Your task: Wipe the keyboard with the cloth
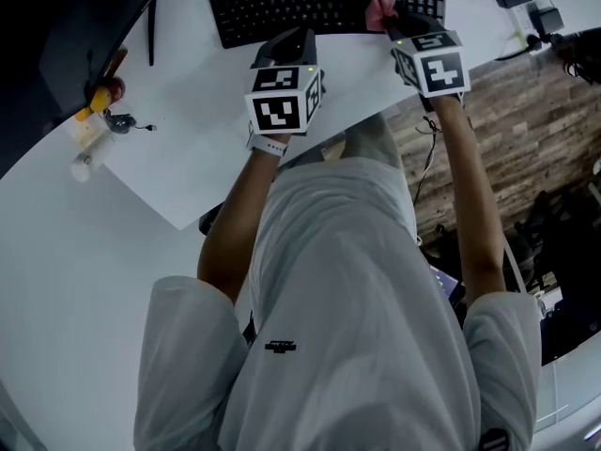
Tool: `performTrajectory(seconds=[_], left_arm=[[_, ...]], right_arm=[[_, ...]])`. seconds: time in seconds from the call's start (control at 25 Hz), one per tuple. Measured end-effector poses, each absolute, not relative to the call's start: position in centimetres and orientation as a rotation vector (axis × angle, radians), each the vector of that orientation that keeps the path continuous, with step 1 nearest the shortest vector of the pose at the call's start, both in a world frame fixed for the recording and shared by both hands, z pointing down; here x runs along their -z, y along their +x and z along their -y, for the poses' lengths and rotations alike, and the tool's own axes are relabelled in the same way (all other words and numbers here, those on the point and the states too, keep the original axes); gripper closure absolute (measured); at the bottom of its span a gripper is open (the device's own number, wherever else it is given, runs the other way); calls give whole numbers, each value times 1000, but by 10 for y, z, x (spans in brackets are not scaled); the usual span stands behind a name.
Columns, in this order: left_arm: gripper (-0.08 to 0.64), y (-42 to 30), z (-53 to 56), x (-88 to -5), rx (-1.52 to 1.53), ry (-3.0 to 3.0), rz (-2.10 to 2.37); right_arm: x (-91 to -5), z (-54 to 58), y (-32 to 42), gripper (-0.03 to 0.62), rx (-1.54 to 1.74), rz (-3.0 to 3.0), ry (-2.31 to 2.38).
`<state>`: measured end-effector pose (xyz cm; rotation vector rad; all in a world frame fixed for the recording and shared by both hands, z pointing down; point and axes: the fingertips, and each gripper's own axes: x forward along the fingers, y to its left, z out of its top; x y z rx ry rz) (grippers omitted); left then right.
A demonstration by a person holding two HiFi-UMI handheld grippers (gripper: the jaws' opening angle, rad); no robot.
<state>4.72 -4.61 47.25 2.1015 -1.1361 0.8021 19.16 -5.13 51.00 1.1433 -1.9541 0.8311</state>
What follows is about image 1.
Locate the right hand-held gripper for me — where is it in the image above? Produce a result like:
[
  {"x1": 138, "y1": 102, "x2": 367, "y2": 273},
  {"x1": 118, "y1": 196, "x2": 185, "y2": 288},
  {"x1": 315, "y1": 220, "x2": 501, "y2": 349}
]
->
[{"x1": 385, "y1": 12, "x2": 471, "y2": 100}]

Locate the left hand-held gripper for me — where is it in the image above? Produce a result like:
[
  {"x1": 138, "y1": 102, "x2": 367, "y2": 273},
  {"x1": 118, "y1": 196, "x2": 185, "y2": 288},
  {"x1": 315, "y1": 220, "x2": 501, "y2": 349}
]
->
[{"x1": 244, "y1": 27, "x2": 326, "y2": 136}]

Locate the pink cloth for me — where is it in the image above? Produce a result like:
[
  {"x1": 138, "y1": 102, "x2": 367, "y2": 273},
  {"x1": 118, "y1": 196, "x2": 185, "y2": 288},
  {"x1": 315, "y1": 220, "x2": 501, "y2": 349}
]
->
[{"x1": 365, "y1": 0, "x2": 400, "y2": 33}]

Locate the black keyboard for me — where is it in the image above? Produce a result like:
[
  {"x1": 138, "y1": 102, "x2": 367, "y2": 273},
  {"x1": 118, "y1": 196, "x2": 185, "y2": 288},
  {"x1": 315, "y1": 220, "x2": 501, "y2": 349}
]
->
[{"x1": 208, "y1": 0, "x2": 447, "y2": 50}]

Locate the person's right forearm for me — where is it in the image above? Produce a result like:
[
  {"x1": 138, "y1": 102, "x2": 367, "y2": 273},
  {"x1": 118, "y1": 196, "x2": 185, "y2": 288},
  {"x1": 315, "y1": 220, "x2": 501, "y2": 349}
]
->
[{"x1": 429, "y1": 92, "x2": 508, "y2": 310}]

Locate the person's left forearm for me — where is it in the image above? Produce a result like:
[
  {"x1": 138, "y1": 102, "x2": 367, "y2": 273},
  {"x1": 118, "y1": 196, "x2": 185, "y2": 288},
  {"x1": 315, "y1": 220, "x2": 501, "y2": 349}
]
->
[{"x1": 196, "y1": 138, "x2": 288, "y2": 307}]

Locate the white wristband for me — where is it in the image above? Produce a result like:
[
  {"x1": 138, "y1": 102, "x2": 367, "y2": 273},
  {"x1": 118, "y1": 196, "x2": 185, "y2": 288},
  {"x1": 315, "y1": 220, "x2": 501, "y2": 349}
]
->
[{"x1": 246, "y1": 132, "x2": 289, "y2": 158}]

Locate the white power strip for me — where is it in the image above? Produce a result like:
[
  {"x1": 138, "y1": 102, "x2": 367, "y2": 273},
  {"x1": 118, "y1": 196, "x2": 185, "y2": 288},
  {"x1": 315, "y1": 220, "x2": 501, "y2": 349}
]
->
[{"x1": 508, "y1": 2, "x2": 541, "y2": 46}]

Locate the white plastic bottle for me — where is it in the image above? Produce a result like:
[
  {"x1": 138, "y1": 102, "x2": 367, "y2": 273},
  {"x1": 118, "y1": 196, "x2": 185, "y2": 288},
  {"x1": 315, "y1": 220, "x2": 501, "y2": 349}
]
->
[{"x1": 69, "y1": 134, "x2": 116, "y2": 183}]

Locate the black office chair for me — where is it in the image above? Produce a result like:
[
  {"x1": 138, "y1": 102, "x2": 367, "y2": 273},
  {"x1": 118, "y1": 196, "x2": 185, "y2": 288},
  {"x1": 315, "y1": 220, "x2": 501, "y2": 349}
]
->
[{"x1": 514, "y1": 190, "x2": 601, "y2": 295}]

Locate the person's white t-shirt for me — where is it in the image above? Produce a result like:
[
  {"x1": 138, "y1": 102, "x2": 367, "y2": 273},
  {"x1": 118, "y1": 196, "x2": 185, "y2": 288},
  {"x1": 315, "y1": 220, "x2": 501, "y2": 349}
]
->
[{"x1": 132, "y1": 113, "x2": 544, "y2": 451}]

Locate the black tablet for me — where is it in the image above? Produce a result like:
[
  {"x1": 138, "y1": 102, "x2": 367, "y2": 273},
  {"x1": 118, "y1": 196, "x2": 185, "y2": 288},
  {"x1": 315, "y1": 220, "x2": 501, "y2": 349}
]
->
[{"x1": 427, "y1": 264, "x2": 467, "y2": 307}]

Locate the dangling thin cable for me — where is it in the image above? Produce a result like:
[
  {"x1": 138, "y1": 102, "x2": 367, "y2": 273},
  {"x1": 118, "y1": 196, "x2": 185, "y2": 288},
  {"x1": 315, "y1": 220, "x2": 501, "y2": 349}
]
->
[{"x1": 412, "y1": 116, "x2": 443, "y2": 206}]

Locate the black coiled cable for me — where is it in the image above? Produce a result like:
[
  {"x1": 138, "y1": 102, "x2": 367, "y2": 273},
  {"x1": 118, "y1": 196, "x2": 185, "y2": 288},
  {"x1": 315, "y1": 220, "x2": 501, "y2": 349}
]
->
[{"x1": 103, "y1": 108, "x2": 158, "y2": 134}]

